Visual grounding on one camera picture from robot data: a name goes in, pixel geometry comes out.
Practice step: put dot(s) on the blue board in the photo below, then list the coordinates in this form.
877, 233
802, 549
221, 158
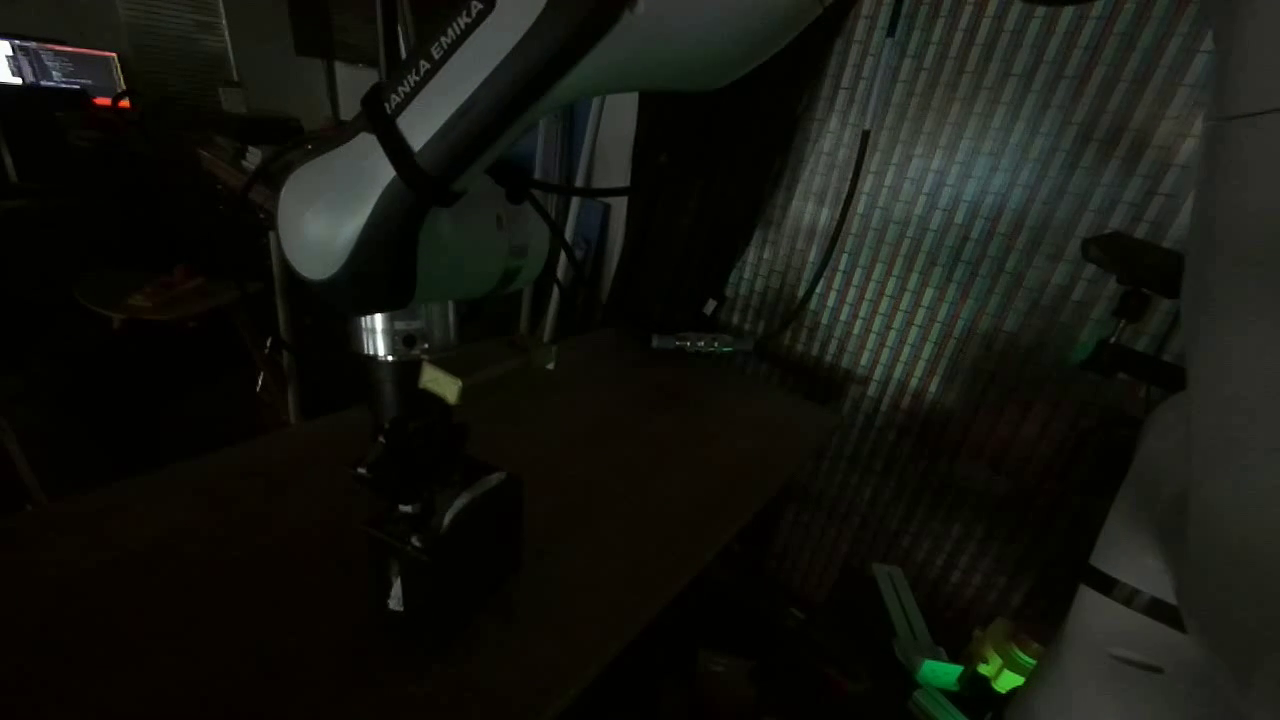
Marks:
586, 144

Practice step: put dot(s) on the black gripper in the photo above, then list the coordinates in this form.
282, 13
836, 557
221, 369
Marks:
404, 444

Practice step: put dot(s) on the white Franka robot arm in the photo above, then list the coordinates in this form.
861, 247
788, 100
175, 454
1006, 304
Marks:
401, 202

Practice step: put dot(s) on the green glowing clamp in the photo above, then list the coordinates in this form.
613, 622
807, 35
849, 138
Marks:
994, 664

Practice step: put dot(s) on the black box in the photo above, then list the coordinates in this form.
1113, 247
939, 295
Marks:
467, 555

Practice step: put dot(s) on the wooden stool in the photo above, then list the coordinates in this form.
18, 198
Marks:
165, 298

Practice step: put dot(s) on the lit computer monitor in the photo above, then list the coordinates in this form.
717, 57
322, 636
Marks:
60, 65

